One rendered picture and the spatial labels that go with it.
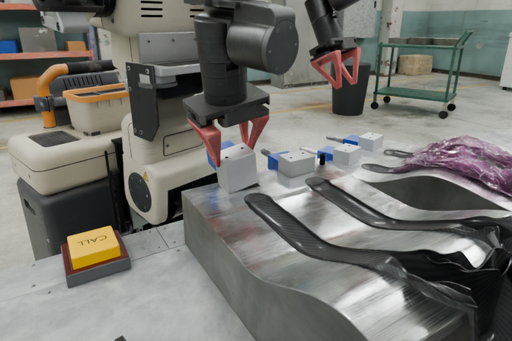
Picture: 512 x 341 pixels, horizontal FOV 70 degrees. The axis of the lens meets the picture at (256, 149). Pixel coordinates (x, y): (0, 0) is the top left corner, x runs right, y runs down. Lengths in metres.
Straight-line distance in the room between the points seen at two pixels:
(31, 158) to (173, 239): 0.57
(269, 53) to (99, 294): 0.36
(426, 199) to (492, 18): 8.05
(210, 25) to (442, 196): 0.43
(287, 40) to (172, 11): 0.50
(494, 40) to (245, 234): 8.26
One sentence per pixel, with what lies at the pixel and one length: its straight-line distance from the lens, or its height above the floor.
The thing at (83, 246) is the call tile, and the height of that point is 0.84.
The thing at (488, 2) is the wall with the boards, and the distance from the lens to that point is 8.71.
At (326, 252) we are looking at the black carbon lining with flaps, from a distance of 0.43.
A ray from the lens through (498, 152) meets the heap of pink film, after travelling 0.79.
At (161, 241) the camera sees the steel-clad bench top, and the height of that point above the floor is 0.80.
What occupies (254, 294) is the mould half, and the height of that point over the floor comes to 0.86.
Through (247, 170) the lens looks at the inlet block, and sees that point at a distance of 0.53.
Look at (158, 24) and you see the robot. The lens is 0.85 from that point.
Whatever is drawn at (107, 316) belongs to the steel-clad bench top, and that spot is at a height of 0.80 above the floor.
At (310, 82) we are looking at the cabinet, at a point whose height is 0.07.
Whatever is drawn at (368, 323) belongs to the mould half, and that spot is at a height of 0.93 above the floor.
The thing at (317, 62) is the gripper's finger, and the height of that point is 1.04.
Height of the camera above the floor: 1.13
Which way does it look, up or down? 20 degrees down
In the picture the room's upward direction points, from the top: straight up
